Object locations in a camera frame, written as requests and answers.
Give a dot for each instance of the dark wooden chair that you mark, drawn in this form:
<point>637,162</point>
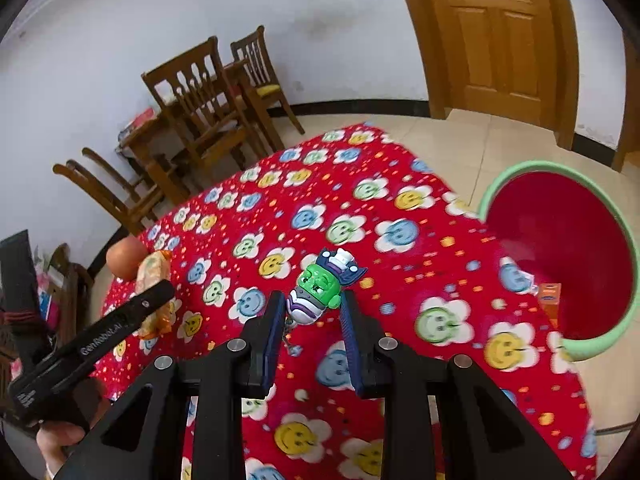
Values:
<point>75,280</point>

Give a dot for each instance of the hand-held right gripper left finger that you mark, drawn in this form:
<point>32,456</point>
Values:
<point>270,330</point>

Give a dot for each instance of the panelled wooden door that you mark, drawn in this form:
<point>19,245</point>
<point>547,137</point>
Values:
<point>490,40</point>

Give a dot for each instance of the orange and blue carton box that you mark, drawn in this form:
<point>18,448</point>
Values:
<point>550,300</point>

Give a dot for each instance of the red bin with green rim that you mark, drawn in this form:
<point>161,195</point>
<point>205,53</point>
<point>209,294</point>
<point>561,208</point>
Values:
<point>550,220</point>

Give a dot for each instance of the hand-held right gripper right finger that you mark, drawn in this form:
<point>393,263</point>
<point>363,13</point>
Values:
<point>352,340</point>

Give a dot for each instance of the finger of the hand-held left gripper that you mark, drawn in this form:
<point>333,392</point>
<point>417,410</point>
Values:
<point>155,297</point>

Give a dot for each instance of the person's left hand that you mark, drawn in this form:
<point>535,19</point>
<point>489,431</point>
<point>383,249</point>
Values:
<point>52,445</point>

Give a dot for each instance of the orange fruit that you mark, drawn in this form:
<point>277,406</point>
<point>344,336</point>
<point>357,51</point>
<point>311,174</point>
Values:
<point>125,257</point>

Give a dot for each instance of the wooden chair with curved back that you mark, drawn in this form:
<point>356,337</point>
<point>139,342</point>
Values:
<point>95,185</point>
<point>107,160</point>

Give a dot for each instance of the wooden chair with yellow cushion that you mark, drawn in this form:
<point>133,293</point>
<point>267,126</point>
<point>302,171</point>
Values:
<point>255,55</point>

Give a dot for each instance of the open doorway wooden frame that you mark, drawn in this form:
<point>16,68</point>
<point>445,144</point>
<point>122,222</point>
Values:
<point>630,110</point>

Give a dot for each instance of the red packet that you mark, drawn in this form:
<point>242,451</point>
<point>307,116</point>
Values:
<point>140,120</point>

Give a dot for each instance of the yellow bread packet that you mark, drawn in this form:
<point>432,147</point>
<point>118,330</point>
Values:
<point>152,270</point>

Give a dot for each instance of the wooden chair with slatted back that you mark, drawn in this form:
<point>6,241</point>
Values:
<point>185,75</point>

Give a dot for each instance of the red smiley flower blanket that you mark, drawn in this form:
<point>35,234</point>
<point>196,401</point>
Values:
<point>400,200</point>

